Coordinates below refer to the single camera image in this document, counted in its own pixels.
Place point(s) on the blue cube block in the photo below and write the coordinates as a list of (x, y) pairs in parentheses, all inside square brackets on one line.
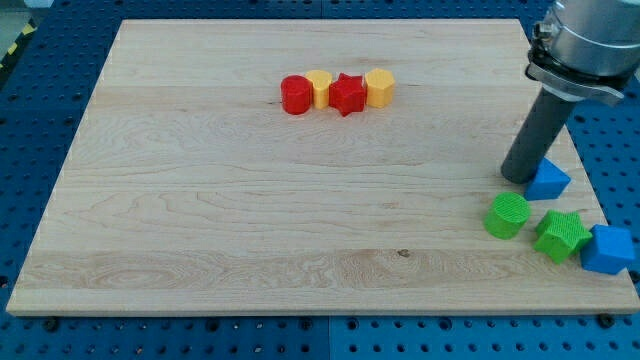
[(609, 251)]

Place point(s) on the green star block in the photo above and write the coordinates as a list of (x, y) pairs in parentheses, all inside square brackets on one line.
[(561, 235)]

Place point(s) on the blue triangle block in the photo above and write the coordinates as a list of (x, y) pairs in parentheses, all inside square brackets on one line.
[(548, 183)]

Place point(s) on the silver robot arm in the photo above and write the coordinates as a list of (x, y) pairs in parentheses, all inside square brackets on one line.
[(586, 49)]

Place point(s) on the red cylinder block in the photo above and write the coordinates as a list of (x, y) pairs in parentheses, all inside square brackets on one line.
[(296, 94)]

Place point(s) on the red star block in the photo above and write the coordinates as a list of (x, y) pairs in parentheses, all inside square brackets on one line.
[(348, 94)]

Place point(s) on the yellow hexagon block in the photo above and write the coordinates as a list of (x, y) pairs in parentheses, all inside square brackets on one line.
[(380, 85)]

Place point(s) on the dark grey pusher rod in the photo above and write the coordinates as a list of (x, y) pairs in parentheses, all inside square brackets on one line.
[(545, 120)]

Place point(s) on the light wooden board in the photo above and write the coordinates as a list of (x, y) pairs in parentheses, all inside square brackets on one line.
[(189, 191)]

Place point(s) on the yellow cylinder block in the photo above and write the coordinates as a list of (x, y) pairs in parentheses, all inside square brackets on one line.
[(321, 81)]

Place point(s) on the green cylinder block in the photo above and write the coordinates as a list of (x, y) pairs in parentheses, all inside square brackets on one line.
[(507, 215)]

